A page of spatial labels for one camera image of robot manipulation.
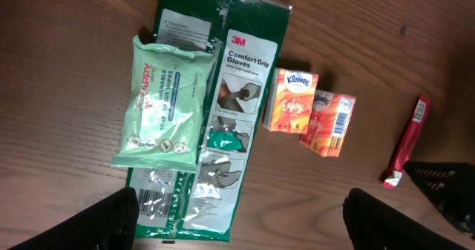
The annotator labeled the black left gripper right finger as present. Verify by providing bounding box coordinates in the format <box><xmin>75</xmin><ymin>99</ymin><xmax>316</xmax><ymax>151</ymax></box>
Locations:
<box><xmin>343</xmin><ymin>188</ymin><xmax>466</xmax><ymax>250</ymax></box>

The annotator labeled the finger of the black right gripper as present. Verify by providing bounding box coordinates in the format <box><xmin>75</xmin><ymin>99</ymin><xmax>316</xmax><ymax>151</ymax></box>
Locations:
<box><xmin>403</xmin><ymin>161</ymin><xmax>474</xmax><ymax>234</ymax></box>

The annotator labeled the red sachet stick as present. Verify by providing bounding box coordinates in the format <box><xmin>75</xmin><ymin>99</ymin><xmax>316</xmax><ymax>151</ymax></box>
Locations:
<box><xmin>382</xmin><ymin>96</ymin><xmax>430</xmax><ymax>189</ymax></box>

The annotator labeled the narrow orange tissue box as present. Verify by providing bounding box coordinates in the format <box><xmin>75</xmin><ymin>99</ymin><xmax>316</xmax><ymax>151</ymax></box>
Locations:
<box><xmin>300</xmin><ymin>90</ymin><xmax>356</xmax><ymax>157</ymax></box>

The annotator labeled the orange Kleenex tissue box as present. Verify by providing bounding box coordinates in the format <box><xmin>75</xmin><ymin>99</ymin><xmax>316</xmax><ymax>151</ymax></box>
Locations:
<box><xmin>263</xmin><ymin>68</ymin><xmax>318</xmax><ymax>134</ymax></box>

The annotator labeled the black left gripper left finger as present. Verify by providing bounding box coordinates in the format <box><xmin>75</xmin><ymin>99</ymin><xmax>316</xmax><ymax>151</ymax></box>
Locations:
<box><xmin>9</xmin><ymin>187</ymin><xmax>139</xmax><ymax>250</ymax></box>

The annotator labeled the light teal wipes pack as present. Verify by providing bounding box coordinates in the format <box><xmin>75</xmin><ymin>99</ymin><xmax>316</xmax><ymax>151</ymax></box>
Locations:
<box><xmin>111</xmin><ymin>36</ymin><xmax>214</xmax><ymax>173</ymax></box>

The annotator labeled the green 3M gloves pack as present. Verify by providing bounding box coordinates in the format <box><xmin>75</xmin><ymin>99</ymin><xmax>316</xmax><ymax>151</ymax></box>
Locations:
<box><xmin>126</xmin><ymin>0</ymin><xmax>292</xmax><ymax>241</ymax></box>

